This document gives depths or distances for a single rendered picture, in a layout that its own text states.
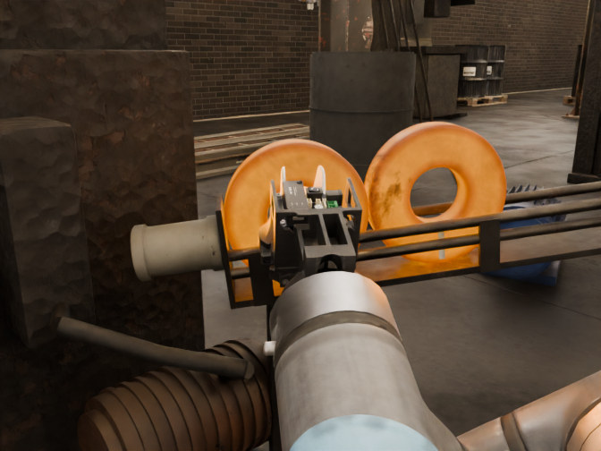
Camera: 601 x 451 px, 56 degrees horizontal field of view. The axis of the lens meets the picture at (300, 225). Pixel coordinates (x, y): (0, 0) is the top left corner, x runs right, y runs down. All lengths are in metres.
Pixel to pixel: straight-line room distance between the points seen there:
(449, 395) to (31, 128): 1.28
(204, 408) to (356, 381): 0.33
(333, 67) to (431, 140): 2.46
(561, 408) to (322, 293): 0.17
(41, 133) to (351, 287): 0.37
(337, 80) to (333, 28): 1.85
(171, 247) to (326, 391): 0.31
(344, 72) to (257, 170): 2.46
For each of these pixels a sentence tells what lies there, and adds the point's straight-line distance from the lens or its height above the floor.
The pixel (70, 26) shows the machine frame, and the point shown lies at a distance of 0.81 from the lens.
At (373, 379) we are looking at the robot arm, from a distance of 0.34.
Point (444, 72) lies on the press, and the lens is 8.33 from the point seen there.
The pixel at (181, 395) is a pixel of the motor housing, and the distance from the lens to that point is 0.64.
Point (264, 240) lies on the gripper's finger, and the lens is 0.52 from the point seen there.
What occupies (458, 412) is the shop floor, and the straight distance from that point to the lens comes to 1.57.
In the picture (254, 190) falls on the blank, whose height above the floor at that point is 0.73.
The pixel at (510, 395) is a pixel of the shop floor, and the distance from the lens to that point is 1.67.
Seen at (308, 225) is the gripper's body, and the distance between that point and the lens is 0.46.
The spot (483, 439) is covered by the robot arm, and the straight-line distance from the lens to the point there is 0.42.
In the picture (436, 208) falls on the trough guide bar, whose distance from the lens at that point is 0.68.
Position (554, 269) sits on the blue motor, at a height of 0.04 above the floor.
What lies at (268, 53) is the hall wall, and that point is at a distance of 8.63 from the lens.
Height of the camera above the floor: 0.87
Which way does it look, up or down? 17 degrees down
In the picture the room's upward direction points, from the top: straight up
